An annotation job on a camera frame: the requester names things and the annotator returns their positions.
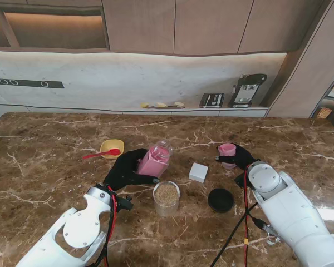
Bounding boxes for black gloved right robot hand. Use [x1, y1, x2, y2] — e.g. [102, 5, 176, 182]
[214, 143, 261, 171]

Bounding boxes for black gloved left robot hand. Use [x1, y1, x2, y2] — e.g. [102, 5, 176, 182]
[103, 148, 160, 192]

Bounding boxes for pink plastic measuring cup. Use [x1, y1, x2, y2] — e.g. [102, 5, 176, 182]
[217, 143, 237, 170]

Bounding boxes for red plastic measuring spoon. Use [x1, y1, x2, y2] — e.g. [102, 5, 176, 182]
[82, 149, 121, 160]

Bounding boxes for pink container with white lid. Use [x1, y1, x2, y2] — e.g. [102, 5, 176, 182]
[136, 140, 173, 179]

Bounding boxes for white square container lid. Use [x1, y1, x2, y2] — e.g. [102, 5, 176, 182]
[188, 162, 209, 184]

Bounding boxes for black round jar lid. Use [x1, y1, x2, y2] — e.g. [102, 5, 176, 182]
[207, 188, 235, 214]

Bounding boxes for clear jar of grain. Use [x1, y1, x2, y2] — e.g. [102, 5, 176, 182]
[153, 180, 181, 217]

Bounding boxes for yellow plastic bowl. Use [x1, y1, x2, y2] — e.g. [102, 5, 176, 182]
[100, 139, 125, 160]

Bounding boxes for black silver toaster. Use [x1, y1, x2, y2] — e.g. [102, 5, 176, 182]
[199, 92, 225, 108]

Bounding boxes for black espresso machine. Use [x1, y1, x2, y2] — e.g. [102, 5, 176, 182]
[232, 73, 268, 108]

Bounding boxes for wooden cutting board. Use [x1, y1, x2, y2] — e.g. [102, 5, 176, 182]
[155, 102, 186, 109]

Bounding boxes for round wooden ornament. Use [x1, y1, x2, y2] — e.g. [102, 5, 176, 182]
[316, 107, 333, 120]

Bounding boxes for tall wooden cabinet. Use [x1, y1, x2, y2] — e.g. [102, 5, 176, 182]
[266, 0, 334, 119]

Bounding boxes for lit open shelf niche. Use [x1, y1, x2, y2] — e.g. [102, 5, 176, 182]
[0, 0, 111, 52]

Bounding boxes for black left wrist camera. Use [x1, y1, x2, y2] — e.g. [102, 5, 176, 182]
[115, 195, 134, 212]

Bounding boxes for red black left arm cable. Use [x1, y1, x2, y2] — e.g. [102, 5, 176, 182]
[91, 189, 134, 267]

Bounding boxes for red black arm cable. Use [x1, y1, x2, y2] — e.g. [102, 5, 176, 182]
[210, 165, 271, 267]
[91, 189, 134, 267]

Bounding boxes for red black right arm cable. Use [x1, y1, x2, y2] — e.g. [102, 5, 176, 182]
[210, 165, 271, 267]

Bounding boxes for black wall control panel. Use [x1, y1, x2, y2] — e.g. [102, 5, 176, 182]
[0, 77, 65, 90]

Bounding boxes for wooden wall cabinets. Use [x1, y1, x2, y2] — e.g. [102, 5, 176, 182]
[101, 0, 332, 57]

